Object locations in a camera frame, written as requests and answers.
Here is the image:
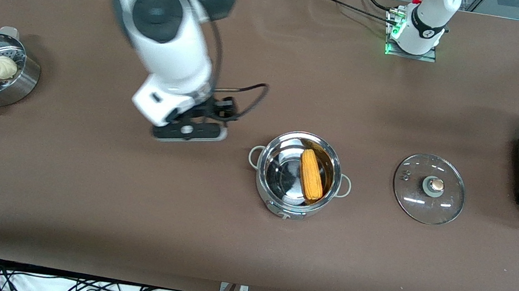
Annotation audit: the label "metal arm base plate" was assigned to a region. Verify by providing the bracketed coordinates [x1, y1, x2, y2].
[383, 12, 443, 63]

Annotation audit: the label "black table cable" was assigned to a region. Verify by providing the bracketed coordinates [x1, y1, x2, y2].
[309, 0, 395, 24]
[355, 0, 395, 13]

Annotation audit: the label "white steamed bun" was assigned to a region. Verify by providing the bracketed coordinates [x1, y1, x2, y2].
[0, 55, 19, 81]

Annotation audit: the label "steel pot cream handles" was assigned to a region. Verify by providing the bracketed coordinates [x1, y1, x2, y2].
[241, 125, 358, 228]

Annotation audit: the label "yellow corn cob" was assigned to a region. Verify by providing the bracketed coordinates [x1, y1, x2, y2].
[294, 147, 330, 206]

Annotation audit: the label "brown table cover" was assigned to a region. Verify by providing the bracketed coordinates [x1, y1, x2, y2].
[0, 0, 519, 291]

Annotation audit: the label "glass lid with knob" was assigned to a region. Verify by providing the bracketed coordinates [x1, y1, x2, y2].
[388, 150, 471, 229]

